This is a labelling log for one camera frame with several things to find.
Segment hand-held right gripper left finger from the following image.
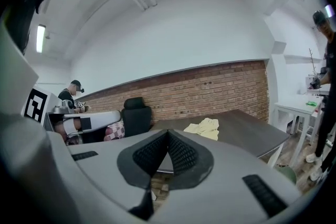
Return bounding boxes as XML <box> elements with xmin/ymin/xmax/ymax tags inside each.
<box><xmin>67</xmin><ymin>129</ymin><xmax>169</xmax><ymax>224</ymax></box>

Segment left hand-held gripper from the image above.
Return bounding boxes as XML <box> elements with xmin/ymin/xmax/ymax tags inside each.
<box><xmin>0</xmin><ymin>20</ymin><xmax>123</xmax><ymax>146</ymax></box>

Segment bare twig plant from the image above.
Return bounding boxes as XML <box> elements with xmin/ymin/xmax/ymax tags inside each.
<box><xmin>308</xmin><ymin>47</ymin><xmax>321</xmax><ymax>80</ymax></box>

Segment pale yellow clothes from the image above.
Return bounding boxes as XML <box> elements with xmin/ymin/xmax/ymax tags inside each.
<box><xmin>183</xmin><ymin>117</ymin><xmax>220</xmax><ymax>141</ymax></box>

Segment purple checkered fabric bag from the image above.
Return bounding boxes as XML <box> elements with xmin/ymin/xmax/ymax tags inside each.
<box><xmin>103</xmin><ymin>123</ymin><xmax>125</xmax><ymax>142</ymax></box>

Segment person's left hand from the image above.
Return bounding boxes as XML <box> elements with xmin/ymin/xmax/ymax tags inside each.
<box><xmin>54</xmin><ymin>117</ymin><xmax>85</xmax><ymax>146</ymax></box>

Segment dark green bucket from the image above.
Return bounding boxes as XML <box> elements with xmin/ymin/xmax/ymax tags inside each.
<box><xmin>274</xmin><ymin>164</ymin><xmax>298</xmax><ymax>186</ymax></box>

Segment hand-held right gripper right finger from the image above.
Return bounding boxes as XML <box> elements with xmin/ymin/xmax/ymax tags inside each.
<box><xmin>154</xmin><ymin>129</ymin><xmax>302</xmax><ymax>224</ymax></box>

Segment black office chair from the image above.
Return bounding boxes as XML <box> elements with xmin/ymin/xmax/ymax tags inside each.
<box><xmin>121</xmin><ymin>97</ymin><xmax>153</xmax><ymax>138</ymax></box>

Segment white table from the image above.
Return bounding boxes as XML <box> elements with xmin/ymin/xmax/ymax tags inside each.
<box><xmin>274</xmin><ymin>93</ymin><xmax>326</xmax><ymax>169</ymax></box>

